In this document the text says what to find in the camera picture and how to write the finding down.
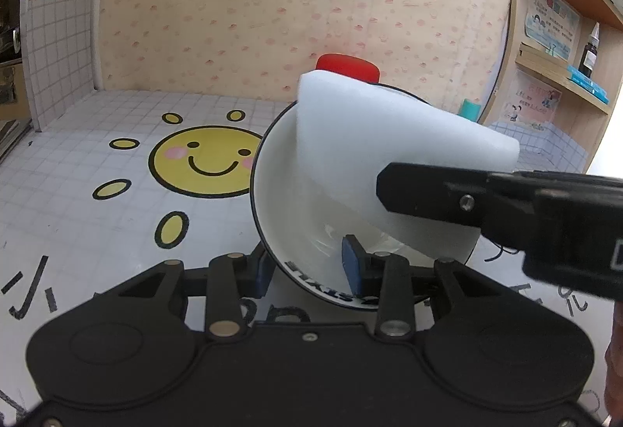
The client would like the white corner trim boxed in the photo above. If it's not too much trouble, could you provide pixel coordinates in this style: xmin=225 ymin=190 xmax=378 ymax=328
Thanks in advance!
xmin=92 ymin=0 xmax=114 ymax=91

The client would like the white grid sun-print mat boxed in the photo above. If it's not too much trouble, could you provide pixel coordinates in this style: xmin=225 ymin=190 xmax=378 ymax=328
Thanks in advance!
xmin=0 ymin=89 xmax=616 ymax=427

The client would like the white sponge block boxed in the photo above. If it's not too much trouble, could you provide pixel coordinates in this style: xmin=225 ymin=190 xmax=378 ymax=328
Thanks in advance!
xmin=296 ymin=69 xmax=521 ymax=262

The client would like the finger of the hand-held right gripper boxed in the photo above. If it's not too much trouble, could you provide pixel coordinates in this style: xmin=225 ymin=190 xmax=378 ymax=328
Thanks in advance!
xmin=376 ymin=161 xmax=490 ymax=234

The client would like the red cylindrical speaker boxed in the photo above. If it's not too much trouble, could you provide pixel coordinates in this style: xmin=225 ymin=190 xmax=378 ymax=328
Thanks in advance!
xmin=315 ymin=53 xmax=381 ymax=84

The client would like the blue book stack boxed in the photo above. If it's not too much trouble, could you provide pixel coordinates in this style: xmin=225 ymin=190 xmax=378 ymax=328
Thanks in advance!
xmin=566 ymin=64 xmax=611 ymax=105

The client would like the brown notebook stack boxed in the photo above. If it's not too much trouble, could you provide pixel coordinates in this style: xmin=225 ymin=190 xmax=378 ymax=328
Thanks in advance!
xmin=520 ymin=42 xmax=570 ymax=65

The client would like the dark dropper bottle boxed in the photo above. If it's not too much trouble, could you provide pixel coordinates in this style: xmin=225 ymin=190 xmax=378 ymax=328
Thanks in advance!
xmin=578 ymin=22 xmax=602 ymax=78

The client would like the wooden wall shelf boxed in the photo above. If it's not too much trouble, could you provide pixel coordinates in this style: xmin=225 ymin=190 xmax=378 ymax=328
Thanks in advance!
xmin=479 ymin=0 xmax=623 ymax=175

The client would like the person's right forearm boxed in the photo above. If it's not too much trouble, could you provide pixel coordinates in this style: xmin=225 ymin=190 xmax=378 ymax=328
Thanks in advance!
xmin=604 ymin=310 xmax=623 ymax=423

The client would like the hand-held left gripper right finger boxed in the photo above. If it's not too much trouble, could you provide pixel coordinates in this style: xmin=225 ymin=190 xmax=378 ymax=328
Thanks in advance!
xmin=341 ymin=235 xmax=530 ymax=341

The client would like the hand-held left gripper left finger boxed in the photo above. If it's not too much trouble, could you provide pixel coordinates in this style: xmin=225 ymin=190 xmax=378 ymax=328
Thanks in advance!
xmin=95 ymin=244 xmax=276 ymax=343

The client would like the large illustrated paper card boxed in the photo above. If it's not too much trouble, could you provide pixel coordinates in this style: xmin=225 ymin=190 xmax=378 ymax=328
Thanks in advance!
xmin=524 ymin=0 xmax=581 ymax=60

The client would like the wooden cabinet with grid panel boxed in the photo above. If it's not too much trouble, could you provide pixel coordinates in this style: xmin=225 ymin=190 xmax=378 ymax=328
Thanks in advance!
xmin=0 ymin=0 xmax=100 ymax=160

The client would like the white bowl with black rim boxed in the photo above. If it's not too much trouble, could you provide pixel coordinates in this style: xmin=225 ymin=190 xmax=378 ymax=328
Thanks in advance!
xmin=249 ymin=84 xmax=481 ymax=312

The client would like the small illustrated paper card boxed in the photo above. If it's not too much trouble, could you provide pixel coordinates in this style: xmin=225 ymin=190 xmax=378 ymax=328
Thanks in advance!
xmin=503 ymin=84 xmax=563 ymax=126

